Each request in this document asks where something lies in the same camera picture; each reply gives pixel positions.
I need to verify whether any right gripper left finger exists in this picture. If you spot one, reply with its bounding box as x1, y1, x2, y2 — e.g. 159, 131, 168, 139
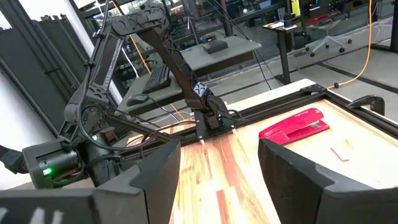
91, 139, 182, 224

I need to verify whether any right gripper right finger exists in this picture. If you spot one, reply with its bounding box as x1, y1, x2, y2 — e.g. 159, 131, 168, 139
257, 138, 398, 224

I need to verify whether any pink eraser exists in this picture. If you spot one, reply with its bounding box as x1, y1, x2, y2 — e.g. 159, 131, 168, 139
329, 146, 351, 162

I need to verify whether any red stapler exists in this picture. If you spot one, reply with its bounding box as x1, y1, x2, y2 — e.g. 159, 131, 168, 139
258, 108, 331, 146

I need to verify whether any black partition panel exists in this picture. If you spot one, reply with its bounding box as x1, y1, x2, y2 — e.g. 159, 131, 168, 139
0, 0, 94, 138

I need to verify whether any black computer mouse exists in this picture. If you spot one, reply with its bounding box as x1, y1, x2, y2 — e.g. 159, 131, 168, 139
126, 93, 150, 108

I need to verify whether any grey side desk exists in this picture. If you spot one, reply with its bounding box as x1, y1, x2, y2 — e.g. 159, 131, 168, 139
179, 35, 262, 78
116, 73, 185, 118

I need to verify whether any black clamp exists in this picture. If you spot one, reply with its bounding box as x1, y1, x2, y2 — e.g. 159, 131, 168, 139
347, 95, 386, 116

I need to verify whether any black keyboard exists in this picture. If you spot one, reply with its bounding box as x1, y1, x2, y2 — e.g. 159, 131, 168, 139
142, 63, 172, 95

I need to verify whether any black office desk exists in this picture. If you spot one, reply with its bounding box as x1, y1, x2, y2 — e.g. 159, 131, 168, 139
262, 18, 312, 85

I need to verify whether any grey office chair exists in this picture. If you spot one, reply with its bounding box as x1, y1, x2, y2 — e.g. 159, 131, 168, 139
303, 17, 354, 58

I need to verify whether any flat black box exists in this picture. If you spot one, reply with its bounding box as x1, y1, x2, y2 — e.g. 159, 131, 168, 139
202, 39, 229, 55

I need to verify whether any yellow bottle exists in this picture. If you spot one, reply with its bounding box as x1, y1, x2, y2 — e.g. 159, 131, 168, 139
290, 0, 301, 17

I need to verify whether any black table frame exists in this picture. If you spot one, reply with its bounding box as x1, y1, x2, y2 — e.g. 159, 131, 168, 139
124, 83, 398, 156

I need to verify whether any yellow cable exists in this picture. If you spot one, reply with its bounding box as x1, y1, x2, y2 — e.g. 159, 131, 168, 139
326, 0, 374, 90
111, 0, 187, 121

